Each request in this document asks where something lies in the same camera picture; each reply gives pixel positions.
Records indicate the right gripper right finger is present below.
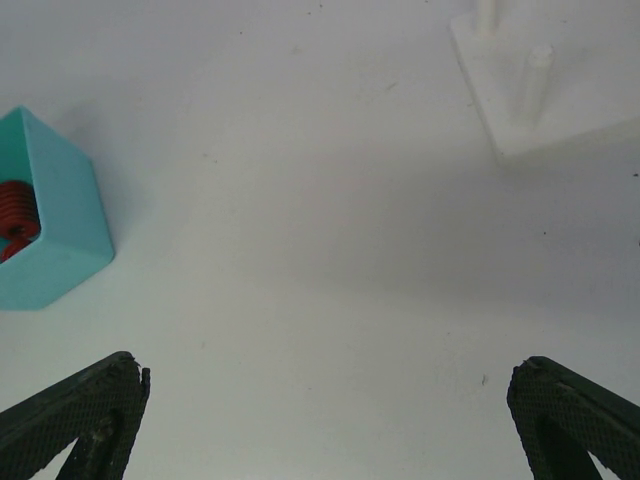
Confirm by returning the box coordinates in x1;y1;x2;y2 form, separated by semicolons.
506;356;639;479

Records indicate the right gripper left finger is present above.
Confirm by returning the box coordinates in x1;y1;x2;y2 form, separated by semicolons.
1;351;150;479

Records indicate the red spring in bin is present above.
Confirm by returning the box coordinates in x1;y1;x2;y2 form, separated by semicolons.
1;238;31;263
1;180;40;239

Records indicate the teal plastic bin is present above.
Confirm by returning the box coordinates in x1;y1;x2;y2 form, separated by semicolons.
1;107;115;311

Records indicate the white peg stand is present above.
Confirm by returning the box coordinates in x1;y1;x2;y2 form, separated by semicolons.
449;1;639;161

